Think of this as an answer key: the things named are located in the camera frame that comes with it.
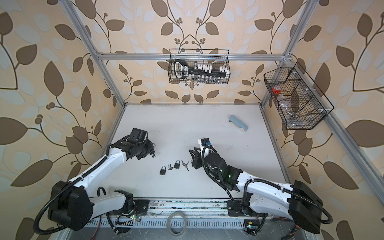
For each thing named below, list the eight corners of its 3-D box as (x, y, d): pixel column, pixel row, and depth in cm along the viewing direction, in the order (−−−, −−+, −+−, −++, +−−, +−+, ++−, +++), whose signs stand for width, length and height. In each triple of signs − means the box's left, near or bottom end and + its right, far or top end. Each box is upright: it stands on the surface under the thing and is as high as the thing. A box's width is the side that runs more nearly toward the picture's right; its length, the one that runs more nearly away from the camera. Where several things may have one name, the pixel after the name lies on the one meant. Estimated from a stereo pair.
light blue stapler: (244, 133, 105) (245, 130, 102) (227, 121, 112) (228, 117, 109) (248, 129, 107) (249, 126, 104) (231, 117, 114) (232, 114, 111)
